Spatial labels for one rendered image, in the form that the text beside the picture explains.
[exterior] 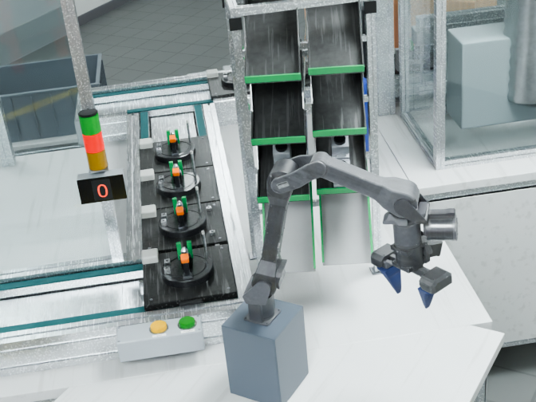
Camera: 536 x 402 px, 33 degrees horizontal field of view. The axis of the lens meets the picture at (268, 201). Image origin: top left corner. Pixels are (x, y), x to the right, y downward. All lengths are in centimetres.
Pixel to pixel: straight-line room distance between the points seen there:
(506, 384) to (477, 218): 73
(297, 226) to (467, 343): 52
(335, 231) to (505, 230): 93
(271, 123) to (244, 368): 60
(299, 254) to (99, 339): 55
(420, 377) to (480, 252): 105
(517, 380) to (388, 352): 133
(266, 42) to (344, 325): 75
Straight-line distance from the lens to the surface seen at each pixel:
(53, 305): 252
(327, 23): 227
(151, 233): 264
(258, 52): 220
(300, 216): 238
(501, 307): 335
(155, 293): 238
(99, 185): 241
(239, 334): 206
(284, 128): 222
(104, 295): 251
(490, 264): 323
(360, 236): 239
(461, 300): 246
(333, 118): 225
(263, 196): 228
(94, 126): 234
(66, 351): 235
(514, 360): 365
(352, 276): 255
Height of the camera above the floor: 229
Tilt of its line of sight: 29 degrees down
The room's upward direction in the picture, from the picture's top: 6 degrees counter-clockwise
